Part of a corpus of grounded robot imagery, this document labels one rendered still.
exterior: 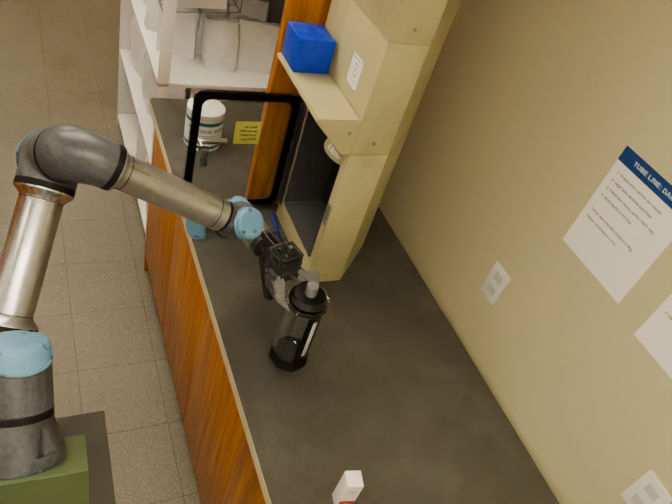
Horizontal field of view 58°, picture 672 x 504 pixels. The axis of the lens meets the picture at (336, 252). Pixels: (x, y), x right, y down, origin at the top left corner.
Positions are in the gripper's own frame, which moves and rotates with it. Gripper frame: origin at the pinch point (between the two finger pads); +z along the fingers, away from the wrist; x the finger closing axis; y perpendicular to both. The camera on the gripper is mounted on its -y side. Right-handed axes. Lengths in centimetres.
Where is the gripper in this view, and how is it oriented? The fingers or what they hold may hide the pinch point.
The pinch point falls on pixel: (305, 303)
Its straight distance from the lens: 145.0
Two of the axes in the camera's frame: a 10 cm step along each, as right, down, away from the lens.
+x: 7.8, -2.4, 5.8
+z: 5.7, 6.5, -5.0
